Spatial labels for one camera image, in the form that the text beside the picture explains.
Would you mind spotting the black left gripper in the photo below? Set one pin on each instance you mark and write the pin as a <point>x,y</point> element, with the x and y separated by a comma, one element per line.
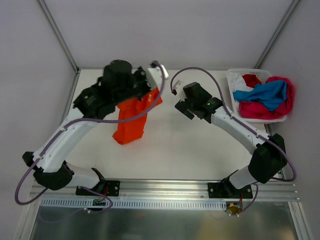
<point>144,83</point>

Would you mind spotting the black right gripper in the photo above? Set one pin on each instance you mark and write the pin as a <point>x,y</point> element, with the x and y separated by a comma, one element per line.
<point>185,107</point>

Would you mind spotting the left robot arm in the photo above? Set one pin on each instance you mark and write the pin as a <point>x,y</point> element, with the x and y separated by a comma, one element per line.
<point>117,84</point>

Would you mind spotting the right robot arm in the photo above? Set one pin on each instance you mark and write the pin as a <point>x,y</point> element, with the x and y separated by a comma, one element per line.
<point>267,151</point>

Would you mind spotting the white t shirt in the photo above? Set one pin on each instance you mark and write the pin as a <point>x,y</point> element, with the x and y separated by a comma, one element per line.
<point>237,82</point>

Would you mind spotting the magenta pink t shirt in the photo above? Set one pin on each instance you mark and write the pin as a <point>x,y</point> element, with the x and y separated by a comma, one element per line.
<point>258,111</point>

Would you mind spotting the red t shirt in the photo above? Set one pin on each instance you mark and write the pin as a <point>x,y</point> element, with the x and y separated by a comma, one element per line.
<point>251,80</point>

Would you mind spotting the white plastic laundry basket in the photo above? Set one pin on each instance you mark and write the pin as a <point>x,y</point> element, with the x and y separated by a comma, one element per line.
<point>262,75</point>

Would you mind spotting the blue t shirt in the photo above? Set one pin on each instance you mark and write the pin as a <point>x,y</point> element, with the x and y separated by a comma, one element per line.
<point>271,95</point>

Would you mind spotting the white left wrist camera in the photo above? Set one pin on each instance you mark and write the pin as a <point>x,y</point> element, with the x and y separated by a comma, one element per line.
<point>155,74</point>

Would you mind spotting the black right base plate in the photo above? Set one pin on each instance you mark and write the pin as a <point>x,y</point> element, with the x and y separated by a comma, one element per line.
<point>219,190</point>

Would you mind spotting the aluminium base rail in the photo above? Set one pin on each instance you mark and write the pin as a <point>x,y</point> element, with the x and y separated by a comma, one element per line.
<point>152,189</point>

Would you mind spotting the aluminium frame post left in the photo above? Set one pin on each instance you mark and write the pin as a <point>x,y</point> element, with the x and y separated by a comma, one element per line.
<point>57,33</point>

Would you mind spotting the aluminium frame post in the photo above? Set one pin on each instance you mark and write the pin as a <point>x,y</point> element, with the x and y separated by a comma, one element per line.
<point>281,26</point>
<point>57,33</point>

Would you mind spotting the aluminium frame post right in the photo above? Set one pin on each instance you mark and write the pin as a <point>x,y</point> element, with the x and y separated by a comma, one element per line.
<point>281,26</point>

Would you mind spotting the white slotted cable duct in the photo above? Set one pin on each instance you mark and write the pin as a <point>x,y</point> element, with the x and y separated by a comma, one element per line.
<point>152,204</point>

